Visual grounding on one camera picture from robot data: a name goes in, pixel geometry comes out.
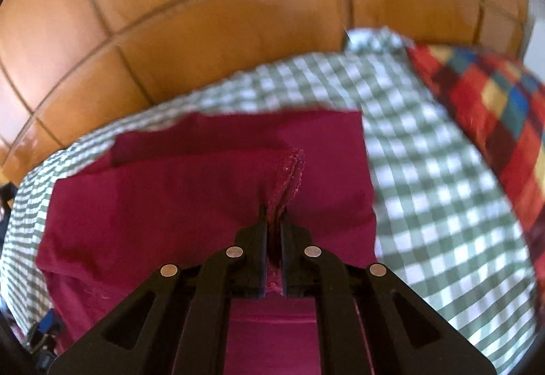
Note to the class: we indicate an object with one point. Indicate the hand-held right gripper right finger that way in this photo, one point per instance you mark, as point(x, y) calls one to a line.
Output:
point(286, 247)

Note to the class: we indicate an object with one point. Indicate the multicoloured checked pillow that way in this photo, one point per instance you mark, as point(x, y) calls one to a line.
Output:
point(489, 102)

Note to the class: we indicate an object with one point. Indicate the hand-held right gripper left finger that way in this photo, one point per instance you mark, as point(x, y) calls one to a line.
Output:
point(263, 238)

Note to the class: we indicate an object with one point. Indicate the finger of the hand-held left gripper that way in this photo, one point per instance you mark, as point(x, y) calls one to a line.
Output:
point(47, 321)

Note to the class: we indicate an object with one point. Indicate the green white checked bedsheet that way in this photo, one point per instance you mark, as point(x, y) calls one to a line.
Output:
point(425, 187)

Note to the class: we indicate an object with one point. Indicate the dark red velvet garment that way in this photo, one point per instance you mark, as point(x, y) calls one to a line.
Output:
point(170, 187)

